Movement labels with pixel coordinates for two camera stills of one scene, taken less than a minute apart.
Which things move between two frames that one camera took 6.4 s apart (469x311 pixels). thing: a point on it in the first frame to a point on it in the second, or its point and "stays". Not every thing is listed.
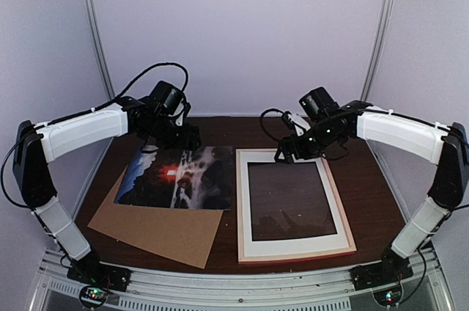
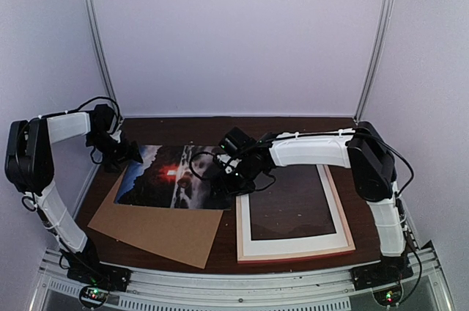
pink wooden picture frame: [277, 257] stays
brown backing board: [184, 235] stays
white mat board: [292, 244] stays
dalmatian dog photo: [192, 178] stays
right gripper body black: [313, 147] to [242, 183]
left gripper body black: [166, 136] to [111, 150]
